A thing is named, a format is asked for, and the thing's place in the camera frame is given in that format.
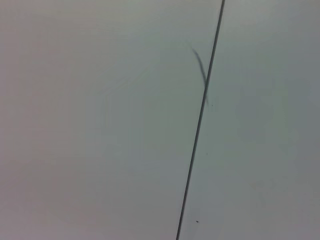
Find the thin dark table seam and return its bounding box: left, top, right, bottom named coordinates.
left=175, top=0, right=226, bottom=240

